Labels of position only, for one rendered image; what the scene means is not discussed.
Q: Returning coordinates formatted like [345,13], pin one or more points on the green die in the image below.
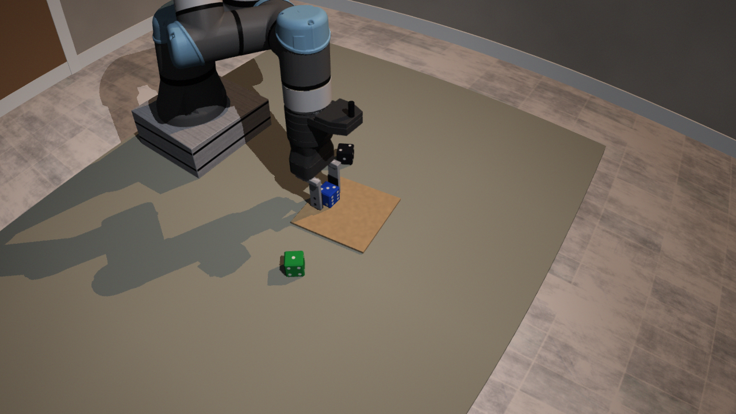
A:
[294,263]

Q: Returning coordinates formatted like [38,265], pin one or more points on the blue die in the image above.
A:
[331,194]

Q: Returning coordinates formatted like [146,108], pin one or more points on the tan flat mat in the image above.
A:
[354,220]

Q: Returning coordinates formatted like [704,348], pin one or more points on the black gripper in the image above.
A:
[311,119]

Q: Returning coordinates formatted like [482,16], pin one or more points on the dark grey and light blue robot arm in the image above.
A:
[190,35]

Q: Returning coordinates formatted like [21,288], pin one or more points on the black die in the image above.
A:
[345,153]

